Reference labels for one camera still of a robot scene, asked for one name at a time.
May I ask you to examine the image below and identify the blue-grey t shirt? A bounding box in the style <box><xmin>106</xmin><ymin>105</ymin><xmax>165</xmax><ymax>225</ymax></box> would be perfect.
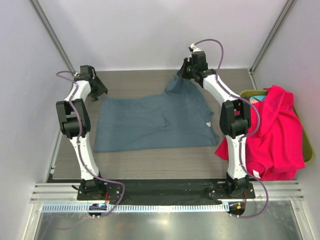
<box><xmin>94</xmin><ymin>74</ymin><xmax>219</xmax><ymax>153</ymax></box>

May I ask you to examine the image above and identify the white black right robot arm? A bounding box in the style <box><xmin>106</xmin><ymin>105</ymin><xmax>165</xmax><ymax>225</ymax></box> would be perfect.
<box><xmin>181</xmin><ymin>47</ymin><xmax>251</xmax><ymax>198</ymax></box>

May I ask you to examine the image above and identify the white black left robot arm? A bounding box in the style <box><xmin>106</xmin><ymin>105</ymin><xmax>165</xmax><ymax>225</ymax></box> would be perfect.
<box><xmin>55</xmin><ymin>65</ymin><xmax>108</xmax><ymax>200</ymax></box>

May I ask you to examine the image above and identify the salmon pink t shirt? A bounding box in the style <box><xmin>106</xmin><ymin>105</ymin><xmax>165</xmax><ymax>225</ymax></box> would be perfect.
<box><xmin>249</xmin><ymin>99</ymin><xmax>260</xmax><ymax>104</ymax></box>

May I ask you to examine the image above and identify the teal t shirt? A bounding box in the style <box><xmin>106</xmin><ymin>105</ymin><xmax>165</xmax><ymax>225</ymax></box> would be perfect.
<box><xmin>249</xmin><ymin>95</ymin><xmax>267</xmax><ymax>102</ymax></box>

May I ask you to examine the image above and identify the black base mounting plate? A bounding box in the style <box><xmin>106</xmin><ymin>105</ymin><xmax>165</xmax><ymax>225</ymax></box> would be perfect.
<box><xmin>77</xmin><ymin>178</ymin><xmax>256</xmax><ymax>206</ymax></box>

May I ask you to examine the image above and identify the magenta pink t shirt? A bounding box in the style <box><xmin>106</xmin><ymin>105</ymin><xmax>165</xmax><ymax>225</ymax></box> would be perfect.
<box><xmin>215</xmin><ymin>84</ymin><xmax>306</xmax><ymax>182</ymax></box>

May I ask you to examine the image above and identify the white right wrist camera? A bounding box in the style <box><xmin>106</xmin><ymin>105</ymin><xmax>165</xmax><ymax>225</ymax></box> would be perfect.
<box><xmin>188</xmin><ymin>43</ymin><xmax>202</xmax><ymax>53</ymax></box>

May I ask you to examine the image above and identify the right aluminium corner post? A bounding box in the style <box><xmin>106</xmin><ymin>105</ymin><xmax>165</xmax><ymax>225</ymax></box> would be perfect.
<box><xmin>248</xmin><ymin>0</ymin><xmax>297</xmax><ymax>76</ymax></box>

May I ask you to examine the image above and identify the aluminium corner post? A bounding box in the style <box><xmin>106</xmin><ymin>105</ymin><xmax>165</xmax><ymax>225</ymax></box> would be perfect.
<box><xmin>29</xmin><ymin>0</ymin><xmax>76</xmax><ymax>72</ymax></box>
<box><xmin>248</xmin><ymin>0</ymin><xmax>297</xmax><ymax>76</ymax></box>

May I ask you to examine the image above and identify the aluminium frame rail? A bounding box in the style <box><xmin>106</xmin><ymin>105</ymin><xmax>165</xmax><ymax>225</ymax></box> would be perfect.
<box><xmin>30</xmin><ymin>179</ymin><xmax>304</xmax><ymax>206</ymax></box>

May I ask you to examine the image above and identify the left aluminium corner post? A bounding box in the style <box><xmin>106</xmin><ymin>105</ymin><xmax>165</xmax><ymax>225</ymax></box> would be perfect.
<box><xmin>29</xmin><ymin>0</ymin><xmax>76</xmax><ymax>72</ymax></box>

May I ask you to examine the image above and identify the slotted white cable duct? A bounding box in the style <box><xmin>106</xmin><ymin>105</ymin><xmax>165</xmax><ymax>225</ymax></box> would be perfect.
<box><xmin>41</xmin><ymin>202</ymin><xmax>229</xmax><ymax>214</ymax></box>

